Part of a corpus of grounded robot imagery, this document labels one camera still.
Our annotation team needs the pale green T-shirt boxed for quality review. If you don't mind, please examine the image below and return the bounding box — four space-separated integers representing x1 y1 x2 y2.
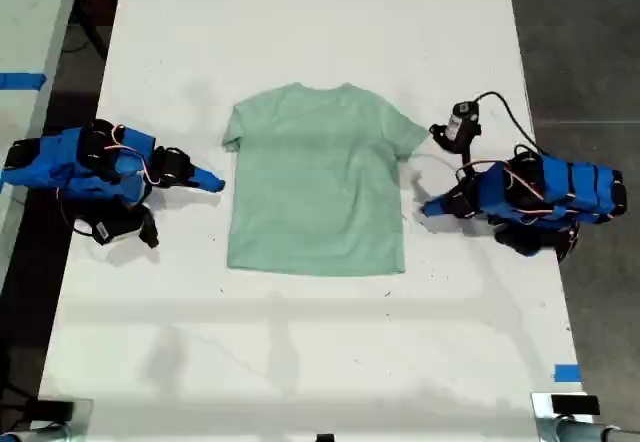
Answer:
221 81 430 278

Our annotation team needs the white side table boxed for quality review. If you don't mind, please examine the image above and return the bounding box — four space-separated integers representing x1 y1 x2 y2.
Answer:
0 0 84 286

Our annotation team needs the black camera box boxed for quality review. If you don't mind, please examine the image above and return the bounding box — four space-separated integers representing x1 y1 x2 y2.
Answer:
91 213 145 247
446 101 482 144

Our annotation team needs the long blue tape strip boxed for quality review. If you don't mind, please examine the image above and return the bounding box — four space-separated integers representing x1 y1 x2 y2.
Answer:
0 72 48 92

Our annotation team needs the short black camera stalk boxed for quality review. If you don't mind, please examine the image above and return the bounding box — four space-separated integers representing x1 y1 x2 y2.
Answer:
138 205 161 249
428 122 484 164

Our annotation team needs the black camera cable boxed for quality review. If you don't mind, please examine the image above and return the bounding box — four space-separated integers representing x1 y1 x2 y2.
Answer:
71 215 101 237
472 91 549 159

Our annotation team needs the black floor cable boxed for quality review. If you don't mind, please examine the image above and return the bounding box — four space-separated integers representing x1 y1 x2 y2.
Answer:
63 4 110 63

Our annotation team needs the metal table clamp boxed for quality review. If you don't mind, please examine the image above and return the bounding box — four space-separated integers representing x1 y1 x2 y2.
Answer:
530 391 640 442
0 397 96 442

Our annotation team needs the small black box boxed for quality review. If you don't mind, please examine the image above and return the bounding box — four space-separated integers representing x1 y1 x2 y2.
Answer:
550 394 601 417
35 400 75 422

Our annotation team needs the short blue tape piece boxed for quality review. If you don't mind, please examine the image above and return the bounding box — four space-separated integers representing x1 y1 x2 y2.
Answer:
553 363 583 384

